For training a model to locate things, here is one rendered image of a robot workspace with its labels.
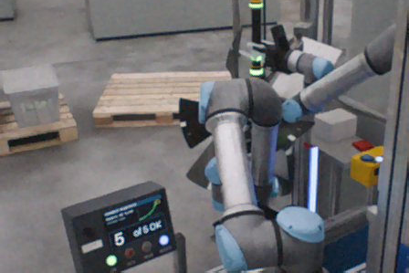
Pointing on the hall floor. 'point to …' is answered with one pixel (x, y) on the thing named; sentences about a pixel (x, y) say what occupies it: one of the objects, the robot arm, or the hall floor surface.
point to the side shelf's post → (334, 190)
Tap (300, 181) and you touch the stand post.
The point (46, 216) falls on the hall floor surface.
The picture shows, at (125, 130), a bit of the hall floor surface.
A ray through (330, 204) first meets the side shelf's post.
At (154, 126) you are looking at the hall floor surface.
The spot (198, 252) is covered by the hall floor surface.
